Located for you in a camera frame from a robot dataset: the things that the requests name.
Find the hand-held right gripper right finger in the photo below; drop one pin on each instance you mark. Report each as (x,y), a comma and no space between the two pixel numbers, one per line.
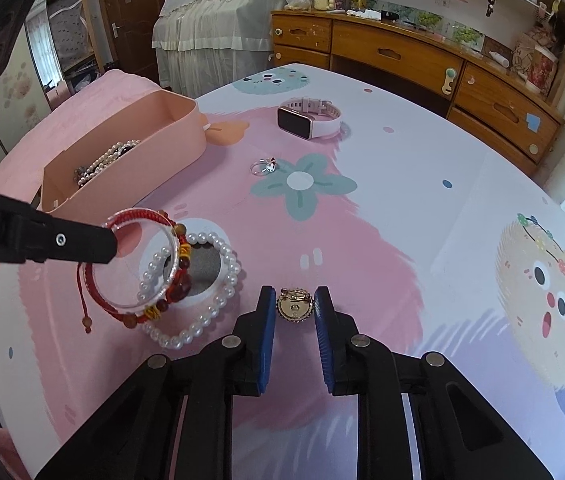
(325,345)

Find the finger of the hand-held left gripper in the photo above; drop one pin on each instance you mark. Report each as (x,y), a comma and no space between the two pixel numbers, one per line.
(77,242)

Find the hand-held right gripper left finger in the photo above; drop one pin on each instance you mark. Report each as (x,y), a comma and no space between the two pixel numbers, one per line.
(265,345)

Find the round gold brooch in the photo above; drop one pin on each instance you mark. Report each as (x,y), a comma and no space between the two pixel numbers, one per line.
(293,307)

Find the clear glass bangle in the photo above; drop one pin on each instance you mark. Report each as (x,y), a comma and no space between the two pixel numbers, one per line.
(175,265)

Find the pink plastic storage box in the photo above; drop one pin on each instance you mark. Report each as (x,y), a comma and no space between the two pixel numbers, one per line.
(162,125)

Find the floral sliding wardrobe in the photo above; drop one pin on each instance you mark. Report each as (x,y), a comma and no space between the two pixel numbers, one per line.
(27,85)

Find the pink smartwatch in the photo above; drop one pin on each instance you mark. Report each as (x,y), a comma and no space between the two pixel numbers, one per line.
(307,117)

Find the brown wooden door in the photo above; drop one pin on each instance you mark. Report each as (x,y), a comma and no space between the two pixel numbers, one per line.
(132,15)

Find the white lace cloth cover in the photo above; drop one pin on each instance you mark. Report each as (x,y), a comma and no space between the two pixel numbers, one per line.
(212,20)

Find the wooden desk with drawers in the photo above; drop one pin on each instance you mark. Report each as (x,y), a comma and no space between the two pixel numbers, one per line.
(402,55)

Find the blue sticky note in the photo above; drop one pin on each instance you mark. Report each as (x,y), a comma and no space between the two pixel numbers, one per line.
(533,123)

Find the white tube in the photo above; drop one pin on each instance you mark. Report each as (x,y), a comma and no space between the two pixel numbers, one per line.
(498,59)

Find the red patterned paper cup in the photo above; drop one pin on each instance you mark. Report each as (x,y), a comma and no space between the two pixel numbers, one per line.
(542,70)

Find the patterned gift bag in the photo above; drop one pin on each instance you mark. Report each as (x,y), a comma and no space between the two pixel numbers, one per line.
(525,52)

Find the hanging keys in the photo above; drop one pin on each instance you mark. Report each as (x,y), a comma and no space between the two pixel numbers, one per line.
(491,2)

